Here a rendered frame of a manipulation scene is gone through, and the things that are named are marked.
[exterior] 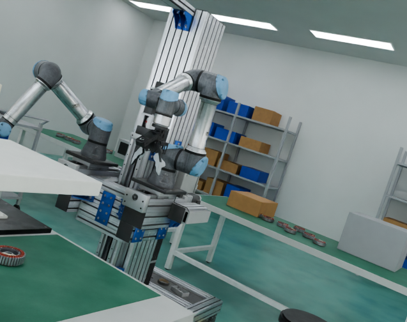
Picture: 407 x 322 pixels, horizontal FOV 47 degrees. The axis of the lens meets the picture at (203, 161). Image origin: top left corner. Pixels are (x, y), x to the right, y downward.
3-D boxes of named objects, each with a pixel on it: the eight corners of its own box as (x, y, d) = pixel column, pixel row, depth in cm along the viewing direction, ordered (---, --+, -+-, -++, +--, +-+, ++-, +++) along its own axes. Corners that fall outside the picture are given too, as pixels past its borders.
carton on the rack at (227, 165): (226, 168, 874) (229, 160, 873) (245, 176, 852) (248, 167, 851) (216, 167, 840) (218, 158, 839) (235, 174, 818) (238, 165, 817)
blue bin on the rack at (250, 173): (248, 177, 848) (251, 167, 847) (266, 183, 831) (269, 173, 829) (238, 175, 812) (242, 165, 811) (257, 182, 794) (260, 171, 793)
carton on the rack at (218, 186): (213, 191, 883) (218, 177, 881) (229, 199, 865) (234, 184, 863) (202, 191, 849) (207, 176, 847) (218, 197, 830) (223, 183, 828)
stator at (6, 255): (-8, 251, 166) (-5, 241, 166) (24, 257, 170) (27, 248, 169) (-13, 262, 155) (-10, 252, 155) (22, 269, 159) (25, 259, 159)
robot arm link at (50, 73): (71, 74, 249) (7, 143, 239) (64, 72, 258) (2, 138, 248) (55, 58, 242) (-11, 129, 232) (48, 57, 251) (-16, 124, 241)
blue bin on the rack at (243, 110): (236, 116, 875) (240, 105, 873) (255, 121, 852) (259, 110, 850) (225, 112, 840) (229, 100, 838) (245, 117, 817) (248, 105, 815)
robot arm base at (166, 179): (156, 180, 261) (161, 163, 260) (178, 189, 254) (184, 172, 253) (141, 179, 248) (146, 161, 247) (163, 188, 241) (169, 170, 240)
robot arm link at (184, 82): (188, 62, 246) (137, 86, 206) (206, 68, 242) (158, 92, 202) (185, 83, 251) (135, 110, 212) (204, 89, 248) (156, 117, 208)
